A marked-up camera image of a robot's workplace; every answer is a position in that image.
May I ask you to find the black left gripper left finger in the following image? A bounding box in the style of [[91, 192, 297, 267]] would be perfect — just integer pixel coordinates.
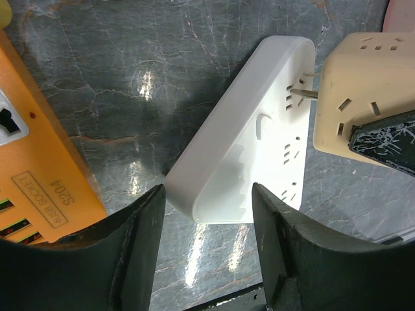
[[1, 185, 166, 310]]

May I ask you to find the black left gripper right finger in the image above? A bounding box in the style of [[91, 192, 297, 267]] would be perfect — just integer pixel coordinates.
[[252, 183, 414, 310]]

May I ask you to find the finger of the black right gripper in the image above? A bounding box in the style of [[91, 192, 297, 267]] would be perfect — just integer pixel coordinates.
[[348, 110, 414, 177]]

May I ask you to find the beige cube socket adapter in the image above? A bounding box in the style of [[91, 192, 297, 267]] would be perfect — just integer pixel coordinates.
[[290, 31, 415, 168]]

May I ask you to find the orange power strip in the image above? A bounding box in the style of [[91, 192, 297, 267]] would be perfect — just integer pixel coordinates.
[[1, 34, 106, 245]]

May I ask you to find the pink round power strip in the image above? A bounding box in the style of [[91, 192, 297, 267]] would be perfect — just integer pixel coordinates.
[[382, 0, 415, 32]]

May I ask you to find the white triangular power strip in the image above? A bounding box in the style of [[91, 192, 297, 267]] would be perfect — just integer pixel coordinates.
[[164, 36, 316, 224]]

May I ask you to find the yellow cube socket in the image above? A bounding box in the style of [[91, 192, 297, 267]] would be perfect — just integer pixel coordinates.
[[0, 0, 12, 29]]

